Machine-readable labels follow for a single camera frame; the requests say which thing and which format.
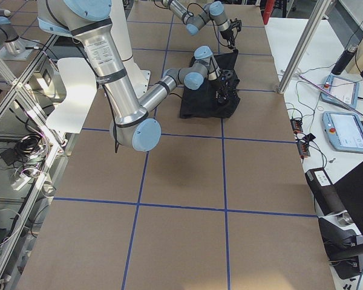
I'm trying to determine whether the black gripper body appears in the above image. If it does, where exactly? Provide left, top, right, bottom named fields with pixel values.
left=220, top=28, right=236, bottom=48
left=214, top=69, right=234, bottom=105

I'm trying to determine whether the black graphic t-shirt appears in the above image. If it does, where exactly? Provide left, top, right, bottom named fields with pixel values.
left=179, top=50, right=240, bottom=119

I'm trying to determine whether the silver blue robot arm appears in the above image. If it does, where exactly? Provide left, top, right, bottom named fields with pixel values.
left=159, top=0, right=242, bottom=50
left=37, top=1, right=239, bottom=152

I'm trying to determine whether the red cylinder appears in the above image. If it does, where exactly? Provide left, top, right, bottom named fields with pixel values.
left=263, top=0, right=275, bottom=25

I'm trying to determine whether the metal reacher grabber tool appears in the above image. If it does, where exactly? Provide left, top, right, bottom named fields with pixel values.
left=296, top=74, right=363, bottom=126

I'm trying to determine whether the orange black connector hub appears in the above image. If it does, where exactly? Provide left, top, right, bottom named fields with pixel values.
left=290, top=118, right=303, bottom=134

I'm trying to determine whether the brown paper table cover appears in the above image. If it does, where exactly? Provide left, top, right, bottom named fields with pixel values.
left=17, top=5, right=335, bottom=289

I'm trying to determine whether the dark green water bottle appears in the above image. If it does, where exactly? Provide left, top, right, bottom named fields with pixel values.
left=331, top=44, right=359, bottom=76

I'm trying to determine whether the blue teach pendant tablet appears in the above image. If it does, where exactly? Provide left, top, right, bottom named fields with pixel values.
left=321, top=111, right=363, bottom=153

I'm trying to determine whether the dark grey equipment box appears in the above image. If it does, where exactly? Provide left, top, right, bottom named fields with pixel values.
left=305, top=167, right=346, bottom=216

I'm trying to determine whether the black monitor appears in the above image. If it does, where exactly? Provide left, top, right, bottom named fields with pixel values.
left=335, top=162, right=363, bottom=235

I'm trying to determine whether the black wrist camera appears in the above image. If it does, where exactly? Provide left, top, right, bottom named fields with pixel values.
left=230, top=18, right=242, bottom=32

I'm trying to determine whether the aluminium frame post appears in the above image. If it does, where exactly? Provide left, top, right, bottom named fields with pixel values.
left=277, top=0, right=335, bottom=94

